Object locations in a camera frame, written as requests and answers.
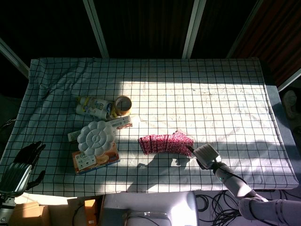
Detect long white toothpaste box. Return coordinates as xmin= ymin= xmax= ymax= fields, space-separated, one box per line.
xmin=67 ymin=114 xmax=142 ymax=142

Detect orange snack box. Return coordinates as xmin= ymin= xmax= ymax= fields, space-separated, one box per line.
xmin=71 ymin=140 xmax=121 ymax=175

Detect brown cardboard box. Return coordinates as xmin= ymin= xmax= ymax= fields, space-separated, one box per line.
xmin=8 ymin=202 xmax=51 ymax=226

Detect brown packing tape roll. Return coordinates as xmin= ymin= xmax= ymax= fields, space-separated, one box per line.
xmin=114 ymin=95 xmax=133 ymax=116

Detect black grid white tablecloth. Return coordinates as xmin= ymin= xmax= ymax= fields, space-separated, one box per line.
xmin=0 ymin=57 xmax=300 ymax=197

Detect white flower-shaped paint palette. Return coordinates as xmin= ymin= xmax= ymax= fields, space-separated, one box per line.
xmin=76 ymin=121 xmax=116 ymax=156

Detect beige plaster figure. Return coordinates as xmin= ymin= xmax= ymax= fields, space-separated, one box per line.
xmin=283 ymin=90 xmax=299 ymax=119

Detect red patterned cloth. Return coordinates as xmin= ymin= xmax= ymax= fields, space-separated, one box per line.
xmin=174 ymin=129 xmax=195 ymax=157

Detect small white yellow bottle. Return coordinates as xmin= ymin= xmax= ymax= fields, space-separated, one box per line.
xmin=75 ymin=96 xmax=116 ymax=112
xmin=75 ymin=105 xmax=114 ymax=120

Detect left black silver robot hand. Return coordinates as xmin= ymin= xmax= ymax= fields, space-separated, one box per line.
xmin=0 ymin=141 xmax=47 ymax=196

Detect thin black cable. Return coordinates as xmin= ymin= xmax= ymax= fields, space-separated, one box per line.
xmin=0 ymin=118 xmax=17 ymax=130

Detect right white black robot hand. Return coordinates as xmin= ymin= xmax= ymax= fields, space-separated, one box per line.
xmin=187 ymin=143 xmax=222 ymax=170

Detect black floor cables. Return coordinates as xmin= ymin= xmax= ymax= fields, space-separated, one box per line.
xmin=195 ymin=188 xmax=301 ymax=226

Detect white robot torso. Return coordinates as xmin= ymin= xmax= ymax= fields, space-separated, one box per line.
xmin=100 ymin=190 xmax=200 ymax=226

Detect small orange carton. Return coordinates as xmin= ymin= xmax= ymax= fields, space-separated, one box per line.
xmin=84 ymin=199 xmax=98 ymax=226

